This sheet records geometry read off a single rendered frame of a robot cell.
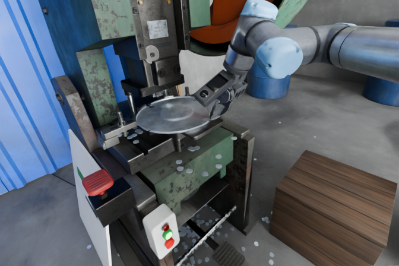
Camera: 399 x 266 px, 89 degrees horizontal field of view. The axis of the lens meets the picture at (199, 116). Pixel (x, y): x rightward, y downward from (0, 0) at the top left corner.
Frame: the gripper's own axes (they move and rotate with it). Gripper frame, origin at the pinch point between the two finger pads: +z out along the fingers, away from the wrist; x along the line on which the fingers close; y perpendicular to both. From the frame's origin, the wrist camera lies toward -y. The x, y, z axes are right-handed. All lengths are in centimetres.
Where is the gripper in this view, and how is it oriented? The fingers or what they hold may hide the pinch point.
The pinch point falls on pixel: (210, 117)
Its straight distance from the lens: 66.7
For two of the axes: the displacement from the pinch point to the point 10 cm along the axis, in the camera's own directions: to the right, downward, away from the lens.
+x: -6.8, -6.3, 3.8
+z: -2.5, 6.8, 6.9
